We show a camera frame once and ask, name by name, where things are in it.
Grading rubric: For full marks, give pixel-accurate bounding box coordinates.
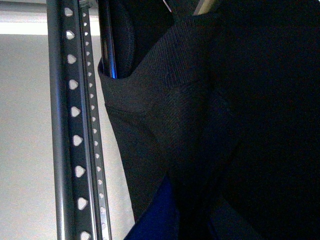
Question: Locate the black printed t-shirt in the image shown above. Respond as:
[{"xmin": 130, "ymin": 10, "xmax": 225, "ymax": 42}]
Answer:
[{"xmin": 98, "ymin": 0, "xmax": 320, "ymax": 240}]

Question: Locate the dark metal rack frame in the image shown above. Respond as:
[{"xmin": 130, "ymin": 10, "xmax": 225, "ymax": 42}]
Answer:
[{"xmin": 47, "ymin": 0, "xmax": 112, "ymax": 240}]

